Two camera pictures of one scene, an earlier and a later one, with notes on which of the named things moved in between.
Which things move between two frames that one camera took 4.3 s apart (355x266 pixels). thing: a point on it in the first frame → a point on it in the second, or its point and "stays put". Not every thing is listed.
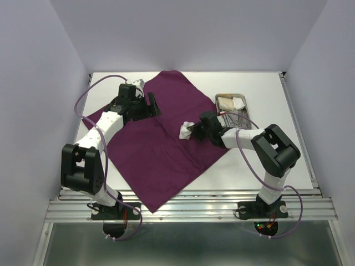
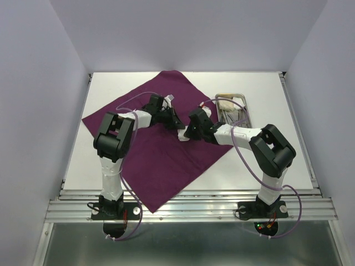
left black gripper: [151, 110] → [174, 123]
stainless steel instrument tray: [234, 102] stays put
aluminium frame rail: [199, 204] stays put
